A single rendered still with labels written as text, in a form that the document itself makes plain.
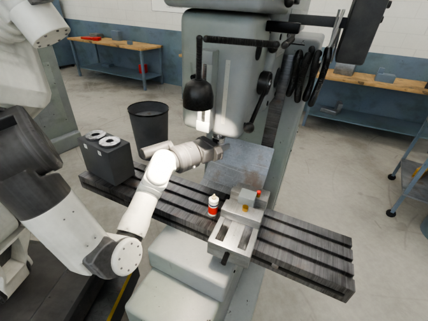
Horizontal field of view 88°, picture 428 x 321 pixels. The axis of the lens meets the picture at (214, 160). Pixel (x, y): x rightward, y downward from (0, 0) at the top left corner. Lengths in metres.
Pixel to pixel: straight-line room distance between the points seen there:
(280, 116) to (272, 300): 1.27
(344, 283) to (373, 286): 1.31
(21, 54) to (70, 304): 0.97
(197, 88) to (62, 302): 1.05
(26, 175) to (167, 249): 0.64
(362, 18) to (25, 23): 0.78
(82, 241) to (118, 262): 0.09
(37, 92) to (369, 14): 0.82
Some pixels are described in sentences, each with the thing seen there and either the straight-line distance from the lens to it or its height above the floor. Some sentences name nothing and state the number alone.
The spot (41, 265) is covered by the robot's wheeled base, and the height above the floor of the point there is 0.57.
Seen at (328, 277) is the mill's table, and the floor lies 0.91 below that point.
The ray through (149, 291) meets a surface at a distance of 1.03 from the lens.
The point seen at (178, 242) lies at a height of 0.83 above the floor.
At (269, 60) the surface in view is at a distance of 0.77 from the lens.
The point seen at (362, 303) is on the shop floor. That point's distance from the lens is 2.11.
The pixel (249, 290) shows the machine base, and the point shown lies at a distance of 1.62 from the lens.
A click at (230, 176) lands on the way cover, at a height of 0.90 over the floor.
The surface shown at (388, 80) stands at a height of 0.92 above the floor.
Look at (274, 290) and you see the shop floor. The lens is 1.89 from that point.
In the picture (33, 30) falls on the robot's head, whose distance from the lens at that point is 0.48.
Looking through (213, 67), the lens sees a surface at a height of 1.51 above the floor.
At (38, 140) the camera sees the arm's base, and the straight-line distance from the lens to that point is 0.44.
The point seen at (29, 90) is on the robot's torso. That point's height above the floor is 1.49.
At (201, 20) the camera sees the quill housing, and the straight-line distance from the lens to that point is 0.62.
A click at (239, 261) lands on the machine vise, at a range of 0.82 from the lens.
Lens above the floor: 1.63
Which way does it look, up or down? 34 degrees down
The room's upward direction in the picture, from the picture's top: 4 degrees clockwise
